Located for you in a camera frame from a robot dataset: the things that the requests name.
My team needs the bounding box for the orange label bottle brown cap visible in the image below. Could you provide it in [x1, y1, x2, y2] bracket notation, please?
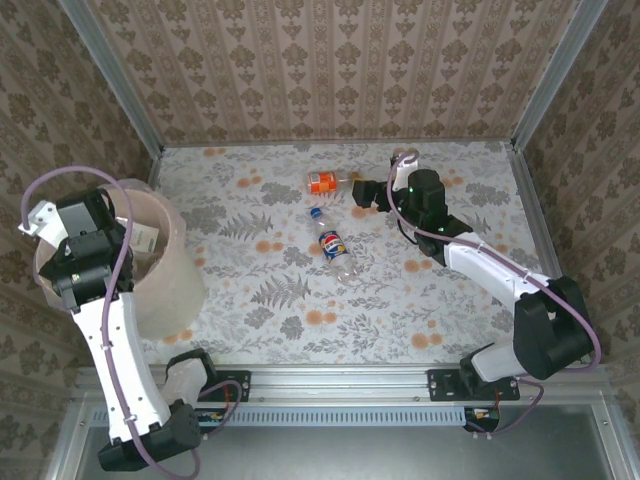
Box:
[306, 169, 362, 196]

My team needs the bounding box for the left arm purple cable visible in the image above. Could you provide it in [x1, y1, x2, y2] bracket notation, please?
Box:
[20, 166, 244, 480]

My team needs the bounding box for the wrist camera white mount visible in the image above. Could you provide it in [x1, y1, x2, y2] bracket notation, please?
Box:
[391, 152, 421, 194]
[18, 199, 59, 237]

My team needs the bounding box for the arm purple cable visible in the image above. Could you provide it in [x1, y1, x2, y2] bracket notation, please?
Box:
[20, 166, 244, 480]
[387, 149, 601, 439]

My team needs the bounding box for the wire connector bundle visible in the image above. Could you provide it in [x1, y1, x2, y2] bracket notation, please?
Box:
[197, 408, 227, 437]
[463, 405, 502, 435]

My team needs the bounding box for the white green label clear bottle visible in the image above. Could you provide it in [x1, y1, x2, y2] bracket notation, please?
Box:
[127, 222, 164, 256]

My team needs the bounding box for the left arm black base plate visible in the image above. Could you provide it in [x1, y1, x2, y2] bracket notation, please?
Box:
[199, 368, 252, 404]

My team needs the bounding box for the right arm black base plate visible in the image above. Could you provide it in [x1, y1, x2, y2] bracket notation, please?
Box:
[427, 368, 521, 403]

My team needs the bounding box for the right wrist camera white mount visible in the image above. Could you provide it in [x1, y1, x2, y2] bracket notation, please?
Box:
[391, 152, 421, 194]

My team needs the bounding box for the long aluminium mounting rail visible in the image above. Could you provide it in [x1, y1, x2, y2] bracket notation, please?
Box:
[73, 363, 614, 405]

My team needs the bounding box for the pepsi bottle blue cap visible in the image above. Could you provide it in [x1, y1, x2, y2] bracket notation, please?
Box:
[308, 206, 362, 285]

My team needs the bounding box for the aluminium frame post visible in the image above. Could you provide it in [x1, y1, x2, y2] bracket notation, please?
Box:
[57, 0, 165, 157]
[509, 0, 614, 154]

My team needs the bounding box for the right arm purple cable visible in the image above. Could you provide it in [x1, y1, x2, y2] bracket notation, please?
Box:
[387, 149, 601, 439]

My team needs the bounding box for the grey metal panel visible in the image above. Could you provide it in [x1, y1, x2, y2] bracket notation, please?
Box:
[42, 399, 640, 480]

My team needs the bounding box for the grey slotted cable duct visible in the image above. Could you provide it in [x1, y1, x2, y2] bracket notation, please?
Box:
[92, 405, 469, 427]

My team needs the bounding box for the pink plastic bin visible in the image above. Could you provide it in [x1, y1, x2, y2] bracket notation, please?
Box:
[33, 179, 207, 341]

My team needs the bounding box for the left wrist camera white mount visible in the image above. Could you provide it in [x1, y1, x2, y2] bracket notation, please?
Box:
[18, 199, 59, 237]

